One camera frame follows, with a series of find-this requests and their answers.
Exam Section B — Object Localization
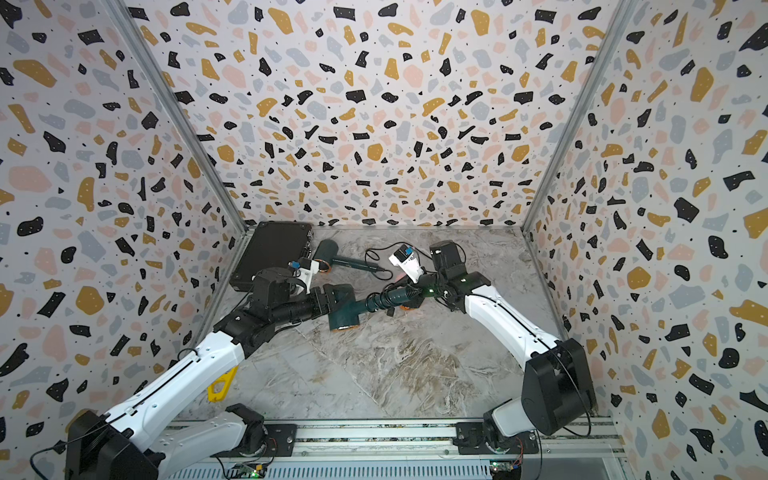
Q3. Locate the aluminium corner post right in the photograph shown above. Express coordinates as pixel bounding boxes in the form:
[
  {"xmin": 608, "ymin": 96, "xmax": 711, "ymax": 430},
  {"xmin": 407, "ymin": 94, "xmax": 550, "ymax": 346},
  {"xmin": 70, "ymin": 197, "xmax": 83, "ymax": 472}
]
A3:
[{"xmin": 521, "ymin": 0, "xmax": 638, "ymax": 233}]

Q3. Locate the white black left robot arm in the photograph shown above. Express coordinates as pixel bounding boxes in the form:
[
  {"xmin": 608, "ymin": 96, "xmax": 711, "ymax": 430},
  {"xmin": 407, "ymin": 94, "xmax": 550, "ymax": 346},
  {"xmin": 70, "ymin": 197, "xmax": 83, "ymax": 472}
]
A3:
[{"xmin": 64, "ymin": 268, "xmax": 367, "ymax": 479}]

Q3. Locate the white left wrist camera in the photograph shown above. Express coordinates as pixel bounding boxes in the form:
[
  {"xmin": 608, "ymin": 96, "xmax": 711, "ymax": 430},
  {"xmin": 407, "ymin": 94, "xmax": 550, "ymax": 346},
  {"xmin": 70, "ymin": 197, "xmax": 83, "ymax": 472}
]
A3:
[{"xmin": 290, "ymin": 258, "xmax": 321, "ymax": 291}]

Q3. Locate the yellow plastic triangle frame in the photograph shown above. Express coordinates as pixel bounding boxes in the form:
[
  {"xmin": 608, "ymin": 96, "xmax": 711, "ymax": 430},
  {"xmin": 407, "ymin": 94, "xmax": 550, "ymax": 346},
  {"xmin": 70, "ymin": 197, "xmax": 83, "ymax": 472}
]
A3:
[{"xmin": 207, "ymin": 366, "xmax": 238, "ymax": 403}]

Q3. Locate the aluminium corner post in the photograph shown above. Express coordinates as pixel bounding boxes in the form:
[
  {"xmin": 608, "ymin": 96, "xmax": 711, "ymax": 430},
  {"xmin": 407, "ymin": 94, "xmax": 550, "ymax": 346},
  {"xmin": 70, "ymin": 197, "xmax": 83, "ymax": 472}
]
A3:
[
  {"xmin": 103, "ymin": 0, "xmax": 247, "ymax": 235},
  {"xmin": 521, "ymin": 0, "xmax": 638, "ymax": 233}
]

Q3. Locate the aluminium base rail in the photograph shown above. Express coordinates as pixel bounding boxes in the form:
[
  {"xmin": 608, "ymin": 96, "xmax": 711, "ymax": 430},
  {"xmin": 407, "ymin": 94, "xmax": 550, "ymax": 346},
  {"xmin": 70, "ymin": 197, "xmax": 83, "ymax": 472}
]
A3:
[{"xmin": 152, "ymin": 414, "xmax": 634, "ymax": 479}]

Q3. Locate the black flat case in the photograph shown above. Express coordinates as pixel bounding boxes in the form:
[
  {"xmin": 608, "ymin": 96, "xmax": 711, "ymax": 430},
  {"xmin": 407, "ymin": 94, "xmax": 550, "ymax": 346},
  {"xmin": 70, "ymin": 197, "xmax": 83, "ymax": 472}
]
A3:
[{"xmin": 229, "ymin": 221, "xmax": 313, "ymax": 292}]

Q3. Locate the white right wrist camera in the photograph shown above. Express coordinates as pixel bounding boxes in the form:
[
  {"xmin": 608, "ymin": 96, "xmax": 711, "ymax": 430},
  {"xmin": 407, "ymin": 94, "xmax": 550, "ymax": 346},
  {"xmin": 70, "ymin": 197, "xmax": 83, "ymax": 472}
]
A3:
[{"xmin": 389, "ymin": 243, "xmax": 424, "ymax": 283}]

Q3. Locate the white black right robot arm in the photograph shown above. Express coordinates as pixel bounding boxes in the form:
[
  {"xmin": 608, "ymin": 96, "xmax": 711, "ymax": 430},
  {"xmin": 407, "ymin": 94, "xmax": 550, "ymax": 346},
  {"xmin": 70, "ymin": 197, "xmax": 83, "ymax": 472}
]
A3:
[{"xmin": 389, "ymin": 241, "xmax": 596, "ymax": 453}]

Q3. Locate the black cord of green dryer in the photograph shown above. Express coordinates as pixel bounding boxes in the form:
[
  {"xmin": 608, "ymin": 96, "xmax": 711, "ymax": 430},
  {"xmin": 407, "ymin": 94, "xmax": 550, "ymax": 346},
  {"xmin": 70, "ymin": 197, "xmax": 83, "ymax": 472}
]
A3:
[{"xmin": 362, "ymin": 241, "xmax": 433, "ymax": 280}]

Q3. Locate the aluminium corner post left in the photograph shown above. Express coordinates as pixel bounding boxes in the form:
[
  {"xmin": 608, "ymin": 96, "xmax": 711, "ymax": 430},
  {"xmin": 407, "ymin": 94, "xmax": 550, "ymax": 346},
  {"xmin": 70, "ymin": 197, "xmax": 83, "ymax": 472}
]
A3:
[{"xmin": 103, "ymin": 0, "xmax": 247, "ymax": 235}]

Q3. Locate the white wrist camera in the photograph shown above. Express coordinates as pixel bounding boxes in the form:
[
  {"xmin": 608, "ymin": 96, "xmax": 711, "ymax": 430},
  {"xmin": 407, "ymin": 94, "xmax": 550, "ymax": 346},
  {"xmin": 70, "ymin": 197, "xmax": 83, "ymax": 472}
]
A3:
[
  {"xmin": 389, "ymin": 243, "xmax": 424, "ymax": 283},
  {"xmin": 290, "ymin": 258, "xmax": 321, "ymax": 291}
]

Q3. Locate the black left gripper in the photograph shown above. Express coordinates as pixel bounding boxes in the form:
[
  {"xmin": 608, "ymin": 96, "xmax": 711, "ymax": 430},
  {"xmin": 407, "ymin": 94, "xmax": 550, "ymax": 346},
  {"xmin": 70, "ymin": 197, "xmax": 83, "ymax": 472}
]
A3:
[{"xmin": 271, "ymin": 283, "xmax": 352, "ymax": 329}]

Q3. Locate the dark green hair dryer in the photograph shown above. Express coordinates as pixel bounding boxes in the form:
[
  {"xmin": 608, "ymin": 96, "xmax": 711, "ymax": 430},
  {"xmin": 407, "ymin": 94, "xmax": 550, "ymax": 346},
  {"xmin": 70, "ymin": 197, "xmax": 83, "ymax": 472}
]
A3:
[
  {"xmin": 312, "ymin": 239, "xmax": 384, "ymax": 273},
  {"xmin": 328, "ymin": 288, "xmax": 397, "ymax": 331}
]

